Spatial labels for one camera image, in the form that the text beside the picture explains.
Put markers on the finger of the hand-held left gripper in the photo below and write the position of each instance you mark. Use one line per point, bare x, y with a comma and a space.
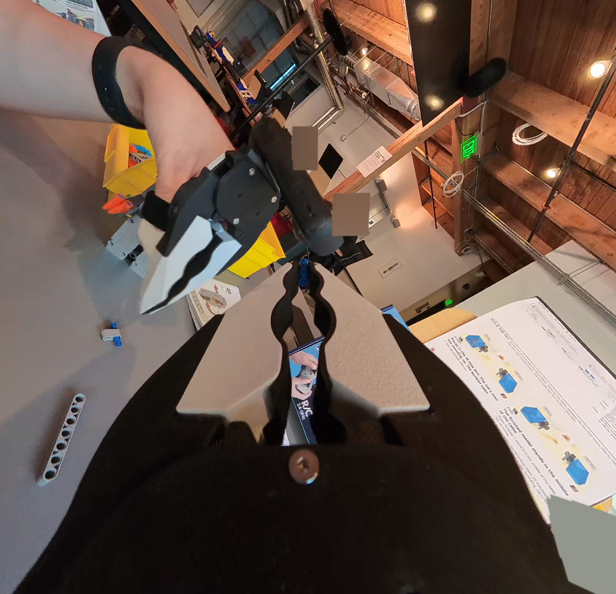
185, 247
219, 252

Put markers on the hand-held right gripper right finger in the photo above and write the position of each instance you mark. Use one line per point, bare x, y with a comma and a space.
370, 358

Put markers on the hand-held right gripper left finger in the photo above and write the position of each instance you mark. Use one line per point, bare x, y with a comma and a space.
231, 358

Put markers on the blue connector pin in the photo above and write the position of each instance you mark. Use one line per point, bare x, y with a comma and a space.
117, 340
303, 271

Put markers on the small grey connector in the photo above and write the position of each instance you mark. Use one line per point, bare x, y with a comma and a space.
107, 334

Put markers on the person's left forearm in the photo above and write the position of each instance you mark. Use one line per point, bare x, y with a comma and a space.
43, 65

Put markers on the person's left hand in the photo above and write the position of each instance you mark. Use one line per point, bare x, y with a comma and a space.
178, 132

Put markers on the open white instruction booklet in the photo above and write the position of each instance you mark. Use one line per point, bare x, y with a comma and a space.
214, 300

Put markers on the grey motor block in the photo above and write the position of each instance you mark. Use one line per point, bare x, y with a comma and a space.
126, 245

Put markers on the robot kit box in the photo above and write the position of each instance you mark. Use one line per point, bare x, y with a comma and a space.
303, 363

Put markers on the tan wooden board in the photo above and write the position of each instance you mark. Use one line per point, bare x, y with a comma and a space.
442, 324

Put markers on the orange claw piece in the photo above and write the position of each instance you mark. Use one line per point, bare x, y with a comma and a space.
118, 204

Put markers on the yellow parts bin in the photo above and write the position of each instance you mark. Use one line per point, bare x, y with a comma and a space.
127, 178

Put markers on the printed instruction sheet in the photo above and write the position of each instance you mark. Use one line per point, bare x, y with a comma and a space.
529, 387

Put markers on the black wristband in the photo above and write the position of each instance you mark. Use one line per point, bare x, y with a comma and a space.
102, 84

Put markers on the long grey holed beam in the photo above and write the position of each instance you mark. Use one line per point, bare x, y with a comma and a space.
62, 437

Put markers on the green exit sign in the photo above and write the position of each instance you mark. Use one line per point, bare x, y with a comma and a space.
469, 147

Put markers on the black hanging screen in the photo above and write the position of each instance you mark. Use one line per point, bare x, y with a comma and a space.
433, 50

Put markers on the silver ventilation duct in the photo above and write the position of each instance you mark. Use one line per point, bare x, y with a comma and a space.
385, 86

